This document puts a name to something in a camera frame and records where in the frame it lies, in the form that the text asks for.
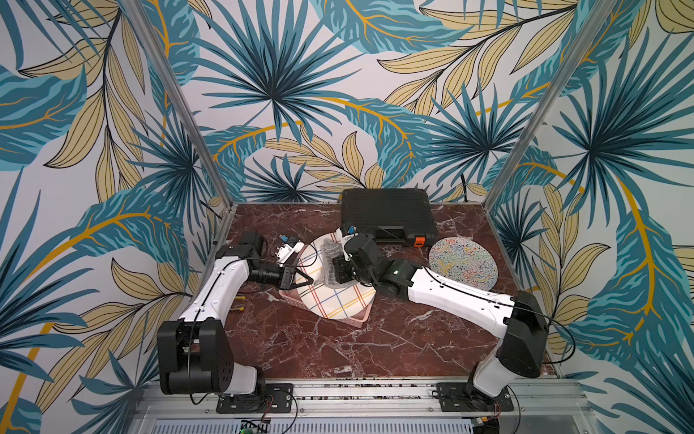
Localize white plate coloured stripes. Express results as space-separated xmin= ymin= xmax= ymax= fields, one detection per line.
xmin=296 ymin=230 xmax=376 ymax=321

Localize colourful speckled plate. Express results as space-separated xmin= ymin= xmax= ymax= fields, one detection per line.
xmin=428 ymin=237 xmax=499 ymax=290

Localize grey striped cloth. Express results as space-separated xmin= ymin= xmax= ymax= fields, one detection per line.
xmin=321 ymin=239 xmax=343 ymax=289

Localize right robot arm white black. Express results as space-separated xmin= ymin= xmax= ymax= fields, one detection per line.
xmin=323 ymin=234 xmax=549 ymax=400

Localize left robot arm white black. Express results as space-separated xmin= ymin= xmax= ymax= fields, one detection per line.
xmin=157 ymin=231 xmax=314 ymax=397

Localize pink plastic basket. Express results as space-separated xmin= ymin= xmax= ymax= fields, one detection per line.
xmin=278 ymin=286 xmax=378 ymax=329

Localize black tool case orange latches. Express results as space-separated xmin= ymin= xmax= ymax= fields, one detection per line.
xmin=341 ymin=188 xmax=438 ymax=248

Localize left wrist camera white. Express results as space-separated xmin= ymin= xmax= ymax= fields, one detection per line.
xmin=275 ymin=234 xmax=305 ymax=264

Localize yellow handled pliers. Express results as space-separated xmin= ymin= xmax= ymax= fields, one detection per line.
xmin=230 ymin=296 xmax=247 ymax=312

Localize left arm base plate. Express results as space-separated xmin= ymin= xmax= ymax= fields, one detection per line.
xmin=216 ymin=383 xmax=295 ymax=414

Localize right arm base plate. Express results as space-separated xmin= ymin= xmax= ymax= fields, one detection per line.
xmin=432 ymin=382 xmax=514 ymax=414

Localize aluminium front rail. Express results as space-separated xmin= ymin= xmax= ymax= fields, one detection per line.
xmin=129 ymin=377 xmax=600 ymax=433

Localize left aluminium frame post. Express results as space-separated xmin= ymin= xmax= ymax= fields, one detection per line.
xmin=121 ymin=0 xmax=233 ymax=212

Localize aluminium frame post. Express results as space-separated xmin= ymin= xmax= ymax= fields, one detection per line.
xmin=484 ymin=0 xmax=617 ymax=213
xmin=121 ymin=0 xmax=233 ymax=212

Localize right aluminium frame post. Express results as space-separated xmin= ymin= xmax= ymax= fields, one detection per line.
xmin=484 ymin=0 xmax=617 ymax=213

